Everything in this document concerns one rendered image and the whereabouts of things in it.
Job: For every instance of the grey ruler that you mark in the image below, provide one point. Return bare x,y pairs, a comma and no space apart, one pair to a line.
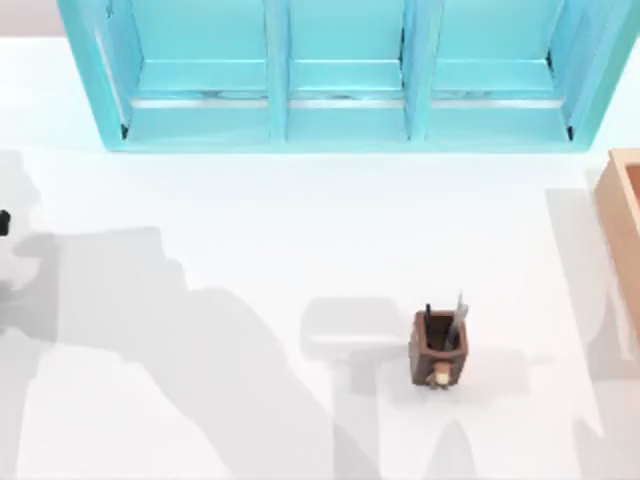
457,320

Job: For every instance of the salmon-coloured shallow box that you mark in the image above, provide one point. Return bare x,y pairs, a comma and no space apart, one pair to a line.
620,225

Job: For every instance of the light blue rack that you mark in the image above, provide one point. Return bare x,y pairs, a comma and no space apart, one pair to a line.
345,75

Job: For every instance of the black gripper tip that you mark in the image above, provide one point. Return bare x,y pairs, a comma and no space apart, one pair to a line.
3,222

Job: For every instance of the black pen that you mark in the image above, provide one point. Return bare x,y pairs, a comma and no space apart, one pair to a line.
428,320

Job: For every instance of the brown wooden pen holder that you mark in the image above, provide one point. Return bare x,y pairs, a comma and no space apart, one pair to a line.
440,357

